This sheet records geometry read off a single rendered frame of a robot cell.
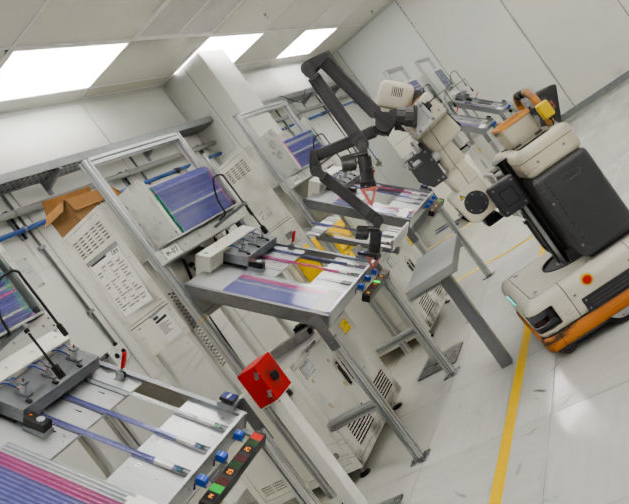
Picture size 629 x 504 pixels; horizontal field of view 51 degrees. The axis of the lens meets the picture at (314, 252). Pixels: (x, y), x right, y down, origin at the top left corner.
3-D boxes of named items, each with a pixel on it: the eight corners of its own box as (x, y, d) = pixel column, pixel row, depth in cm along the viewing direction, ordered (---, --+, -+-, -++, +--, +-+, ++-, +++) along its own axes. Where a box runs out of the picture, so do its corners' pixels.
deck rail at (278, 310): (329, 327, 279) (330, 314, 277) (327, 329, 277) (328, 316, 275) (183, 294, 302) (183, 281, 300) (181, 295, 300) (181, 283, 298)
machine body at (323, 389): (409, 396, 355) (341, 304, 352) (371, 477, 294) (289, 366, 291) (321, 440, 387) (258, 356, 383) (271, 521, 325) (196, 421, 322)
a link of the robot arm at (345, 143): (301, 151, 315) (304, 153, 325) (312, 178, 316) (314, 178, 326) (388, 115, 310) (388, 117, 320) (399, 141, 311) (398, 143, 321)
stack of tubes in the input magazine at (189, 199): (235, 204, 352) (204, 163, 351) (183, 232, 307) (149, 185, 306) (219, 216, 358) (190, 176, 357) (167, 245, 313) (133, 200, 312)
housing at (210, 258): (255, 251, 359) (255, 227, 354) (210, 284, 316) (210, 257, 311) (242, 249, 361) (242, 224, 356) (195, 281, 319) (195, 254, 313)
